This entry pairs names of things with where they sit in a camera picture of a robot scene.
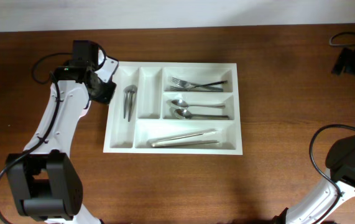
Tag small metal teaspoon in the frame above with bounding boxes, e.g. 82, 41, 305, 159
124, 86, 131, 119
126, 85, 137, 122

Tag metal fork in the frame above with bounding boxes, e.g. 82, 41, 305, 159
192, 80, 228, 88
167, 86, 223, 92
170, 77, 198, 88

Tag metal tablespoon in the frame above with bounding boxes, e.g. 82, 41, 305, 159
174, 109, 229, 120
169, 100, 225, 109

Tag metal tweezers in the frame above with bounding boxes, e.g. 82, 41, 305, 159
147, 129, 219, 148

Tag white plastic knife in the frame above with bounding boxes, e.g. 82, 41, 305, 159
79, 100, 91, 118

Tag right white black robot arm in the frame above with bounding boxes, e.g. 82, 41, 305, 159
272, 124, 355, 224

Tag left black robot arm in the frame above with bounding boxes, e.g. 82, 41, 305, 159
0, 40, 119, 223

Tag white plastic cutlery tray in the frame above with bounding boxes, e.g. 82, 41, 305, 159
103, 62, 242, 155

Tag right black camera cable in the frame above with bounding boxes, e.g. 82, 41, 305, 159
308, 32, 355, 223

